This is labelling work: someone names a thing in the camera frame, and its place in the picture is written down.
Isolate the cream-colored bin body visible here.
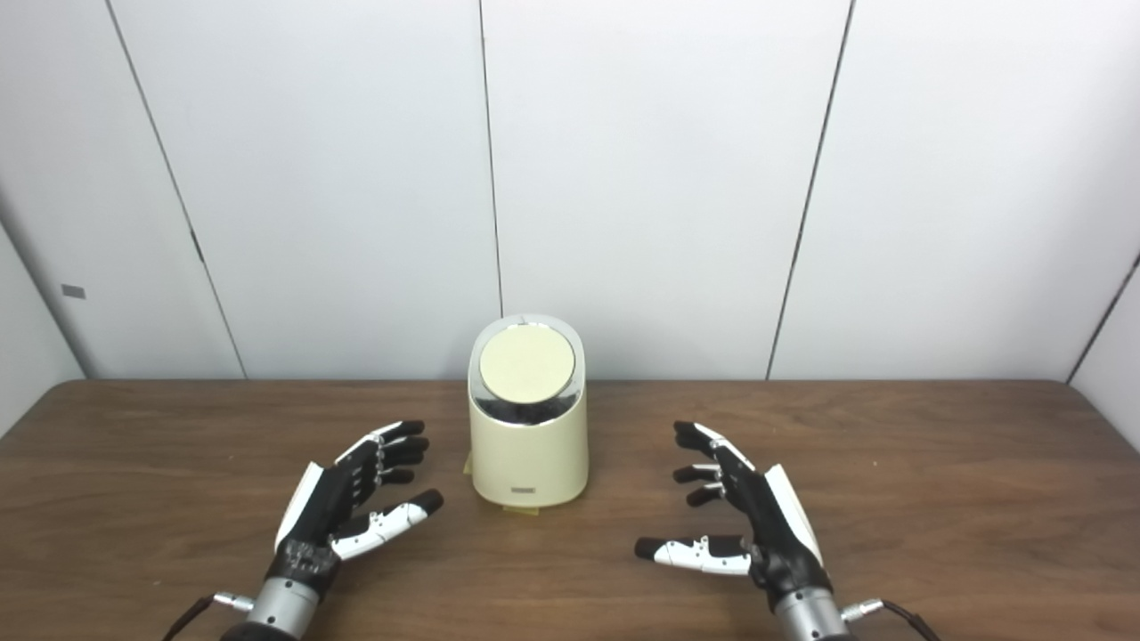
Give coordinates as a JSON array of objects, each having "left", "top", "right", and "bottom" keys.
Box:
[{"left": 468, "top": 313, "right": 590, "bottom": 509}]

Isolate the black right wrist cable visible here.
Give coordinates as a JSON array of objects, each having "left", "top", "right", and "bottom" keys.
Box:
[{"left": 842, "top": 599, "right": 941, "bottom": 641}]

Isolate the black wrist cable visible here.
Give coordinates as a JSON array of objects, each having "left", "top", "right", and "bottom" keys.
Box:
[
  {"left": 842, "top": 599, "right": 941, "bottom": 641},
  {"left": 160, "top": 591, "right": 256, "bottom": 641}
]

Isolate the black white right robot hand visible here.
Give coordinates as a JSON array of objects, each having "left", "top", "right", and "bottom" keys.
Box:
[{"left": 634, "top": 421, "right": 834, "bottom": 613}]

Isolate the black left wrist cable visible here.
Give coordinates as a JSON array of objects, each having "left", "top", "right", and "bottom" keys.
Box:
[{"left": 160, "top": 591, "right": 256, "bottom": 641}]

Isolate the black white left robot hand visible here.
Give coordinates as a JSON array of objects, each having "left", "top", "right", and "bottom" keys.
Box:
[{"left": 265, "top": 420, "right": 444, "bottom": 602}]

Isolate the round cream bin lid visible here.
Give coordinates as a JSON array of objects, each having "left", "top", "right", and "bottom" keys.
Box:
[{"left": 479, "top": 324, "right": 576, "bottom": 403}]

